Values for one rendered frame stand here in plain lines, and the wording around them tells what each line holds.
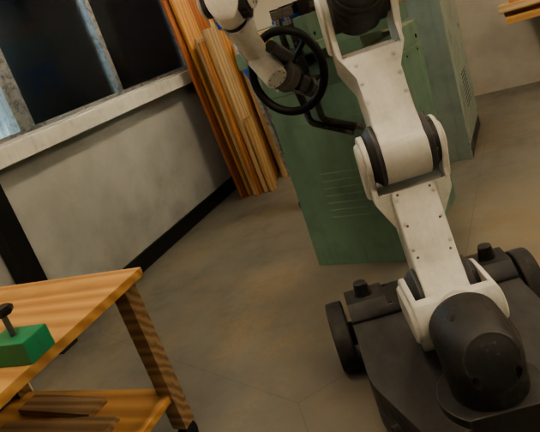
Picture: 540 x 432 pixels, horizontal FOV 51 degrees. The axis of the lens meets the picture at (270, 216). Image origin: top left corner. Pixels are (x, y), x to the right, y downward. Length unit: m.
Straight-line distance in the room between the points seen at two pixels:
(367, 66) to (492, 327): 0.63
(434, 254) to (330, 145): 0.88
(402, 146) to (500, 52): 3.25
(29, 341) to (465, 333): 0.82
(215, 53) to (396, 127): 2.32
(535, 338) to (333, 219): 1.06
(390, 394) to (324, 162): 1.07
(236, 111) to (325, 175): 1.45
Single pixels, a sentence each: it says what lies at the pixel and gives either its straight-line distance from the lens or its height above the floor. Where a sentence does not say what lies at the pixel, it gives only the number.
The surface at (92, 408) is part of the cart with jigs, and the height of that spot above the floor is 0.20.
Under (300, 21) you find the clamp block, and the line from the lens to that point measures 1.95.
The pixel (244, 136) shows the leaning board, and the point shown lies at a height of 0.38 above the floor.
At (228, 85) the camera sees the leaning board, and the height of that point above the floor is 0.70.
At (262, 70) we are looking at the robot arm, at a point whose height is 0.86.
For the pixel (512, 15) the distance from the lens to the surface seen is 4.03.
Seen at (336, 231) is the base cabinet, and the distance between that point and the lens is 2.26.
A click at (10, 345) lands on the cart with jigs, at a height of 0.58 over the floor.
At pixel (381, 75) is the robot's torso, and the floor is 0.79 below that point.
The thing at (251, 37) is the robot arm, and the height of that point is 0.96.
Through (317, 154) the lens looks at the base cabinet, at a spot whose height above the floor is 0.47.
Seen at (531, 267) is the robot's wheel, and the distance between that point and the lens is 1.67.
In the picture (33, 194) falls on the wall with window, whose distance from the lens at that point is 2.64.
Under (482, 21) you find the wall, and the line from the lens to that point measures 4.48.
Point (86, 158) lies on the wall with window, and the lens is 2.89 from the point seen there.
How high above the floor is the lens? 0.98
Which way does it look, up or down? 18 degrees down
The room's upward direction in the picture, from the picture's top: 19 degrees counter-clockwise
